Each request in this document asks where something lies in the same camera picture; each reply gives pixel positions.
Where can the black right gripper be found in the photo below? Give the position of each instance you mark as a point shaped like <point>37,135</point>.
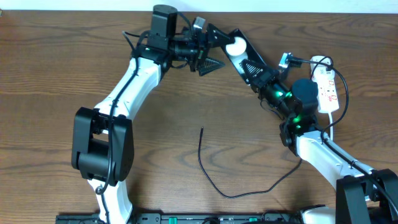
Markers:
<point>262,79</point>

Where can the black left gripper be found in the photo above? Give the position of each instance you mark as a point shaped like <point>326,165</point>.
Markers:
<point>211,41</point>

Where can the black smartphone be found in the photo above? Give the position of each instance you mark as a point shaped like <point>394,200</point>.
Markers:
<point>240,50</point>

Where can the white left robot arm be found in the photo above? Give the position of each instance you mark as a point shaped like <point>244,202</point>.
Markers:
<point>103,145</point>

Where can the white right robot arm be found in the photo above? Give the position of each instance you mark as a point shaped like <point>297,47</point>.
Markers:
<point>363,194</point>

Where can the white charger adapter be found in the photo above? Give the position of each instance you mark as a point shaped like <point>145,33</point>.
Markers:
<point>320,65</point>

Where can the white power strip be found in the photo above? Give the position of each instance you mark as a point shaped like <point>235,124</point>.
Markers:
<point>327,96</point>

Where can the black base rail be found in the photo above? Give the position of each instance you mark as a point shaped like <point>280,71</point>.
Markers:
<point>156,218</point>

